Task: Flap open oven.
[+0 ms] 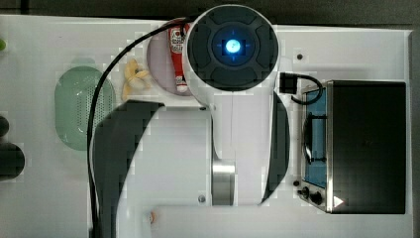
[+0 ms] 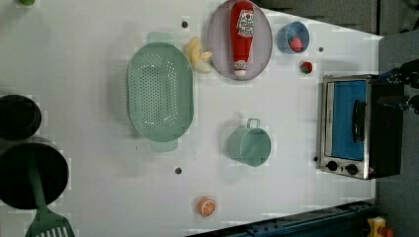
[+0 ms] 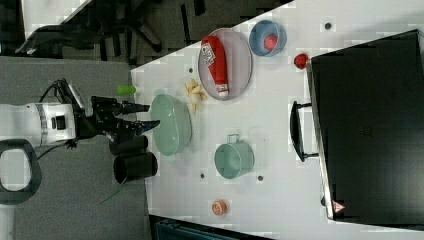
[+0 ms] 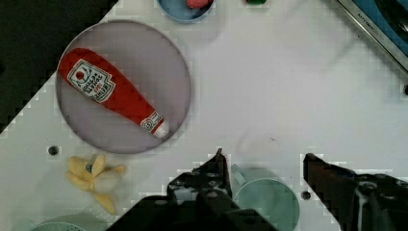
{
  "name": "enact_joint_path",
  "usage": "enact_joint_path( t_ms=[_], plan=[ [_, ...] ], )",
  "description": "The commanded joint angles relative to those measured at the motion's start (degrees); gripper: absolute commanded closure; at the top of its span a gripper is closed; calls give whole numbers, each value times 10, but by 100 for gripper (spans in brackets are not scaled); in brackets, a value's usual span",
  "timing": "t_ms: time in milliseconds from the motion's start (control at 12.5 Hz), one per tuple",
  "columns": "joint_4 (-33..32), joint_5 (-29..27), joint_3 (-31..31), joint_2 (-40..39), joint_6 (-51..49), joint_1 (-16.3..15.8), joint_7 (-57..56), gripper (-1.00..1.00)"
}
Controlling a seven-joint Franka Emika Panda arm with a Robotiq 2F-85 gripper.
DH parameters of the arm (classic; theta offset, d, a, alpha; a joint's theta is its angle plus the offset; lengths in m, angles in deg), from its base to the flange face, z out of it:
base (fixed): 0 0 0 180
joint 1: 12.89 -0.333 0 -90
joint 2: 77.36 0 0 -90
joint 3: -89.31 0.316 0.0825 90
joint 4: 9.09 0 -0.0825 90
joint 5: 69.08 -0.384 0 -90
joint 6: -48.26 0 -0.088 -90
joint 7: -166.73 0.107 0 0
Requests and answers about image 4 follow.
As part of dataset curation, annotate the teal green cup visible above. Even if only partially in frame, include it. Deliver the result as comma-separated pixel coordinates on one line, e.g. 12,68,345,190
231,164,300,231

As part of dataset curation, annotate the grey round plate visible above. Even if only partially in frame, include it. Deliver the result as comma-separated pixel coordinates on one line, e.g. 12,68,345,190
57,20,191,154

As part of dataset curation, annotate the green perforated strainer basket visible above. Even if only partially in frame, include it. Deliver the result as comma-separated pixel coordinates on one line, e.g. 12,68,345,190
11,214,108,231

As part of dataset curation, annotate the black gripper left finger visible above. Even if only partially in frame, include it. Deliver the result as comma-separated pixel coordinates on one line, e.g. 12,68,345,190
166,148,232,204

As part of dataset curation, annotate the red ketchup bottle toy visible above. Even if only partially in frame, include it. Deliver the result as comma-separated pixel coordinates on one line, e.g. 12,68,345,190
58,48,169,139

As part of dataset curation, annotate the pink round fruit toy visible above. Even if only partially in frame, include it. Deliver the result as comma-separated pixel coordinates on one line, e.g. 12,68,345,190
186,0,214,9

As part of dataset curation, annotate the blue small bowl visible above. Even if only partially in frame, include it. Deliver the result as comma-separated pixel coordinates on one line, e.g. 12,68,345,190
157,0,215,23

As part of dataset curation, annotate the black toy oven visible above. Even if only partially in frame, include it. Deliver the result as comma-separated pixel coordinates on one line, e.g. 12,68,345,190
335,0,408,71

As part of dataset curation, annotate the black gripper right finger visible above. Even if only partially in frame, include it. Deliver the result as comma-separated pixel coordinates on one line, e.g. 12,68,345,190
303,153,408,231

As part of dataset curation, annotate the yellow banana toy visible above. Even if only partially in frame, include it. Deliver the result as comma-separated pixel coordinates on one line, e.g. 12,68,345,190
65,154,126,215

